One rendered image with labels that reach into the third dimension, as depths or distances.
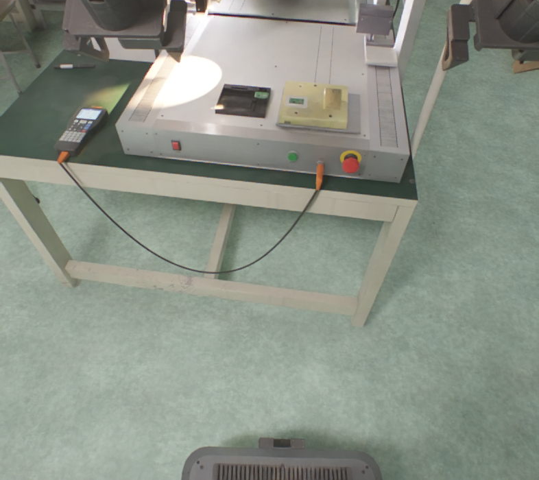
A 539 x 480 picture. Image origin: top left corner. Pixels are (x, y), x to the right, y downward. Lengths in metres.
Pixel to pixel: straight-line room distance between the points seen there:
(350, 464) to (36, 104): 1.37
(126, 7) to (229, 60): 0.84
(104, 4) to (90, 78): 1.05
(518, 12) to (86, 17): 0.46
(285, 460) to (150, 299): 0.84
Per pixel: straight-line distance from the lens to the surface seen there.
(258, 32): 1.46
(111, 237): 1.98
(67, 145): 1.21
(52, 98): 1.47
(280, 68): 1.26
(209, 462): 1.24
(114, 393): 1.63
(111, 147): 1.20
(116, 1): 0.48
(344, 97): 1.08
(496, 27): 0.55
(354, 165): 0.98
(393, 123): 1.09
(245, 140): 1.00
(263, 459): 1.24
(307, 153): 1.00
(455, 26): 0.55
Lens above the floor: 1.48
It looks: 49 degrees down
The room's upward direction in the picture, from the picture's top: 1 degrees clockwise
